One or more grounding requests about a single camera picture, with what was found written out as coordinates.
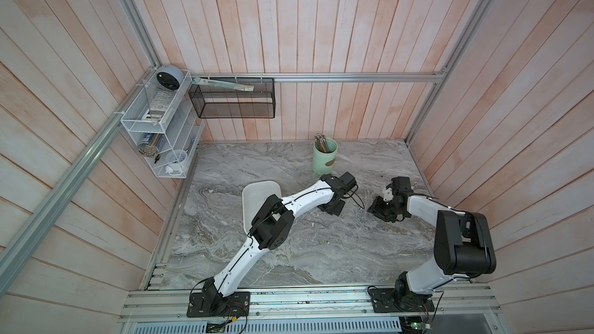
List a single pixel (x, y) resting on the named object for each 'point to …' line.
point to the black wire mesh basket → (215, 102)
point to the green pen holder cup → (323, 163)
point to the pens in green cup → (321, 142)
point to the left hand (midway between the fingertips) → (329, 211)
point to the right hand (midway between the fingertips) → (371, 208)
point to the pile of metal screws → (360, 214)
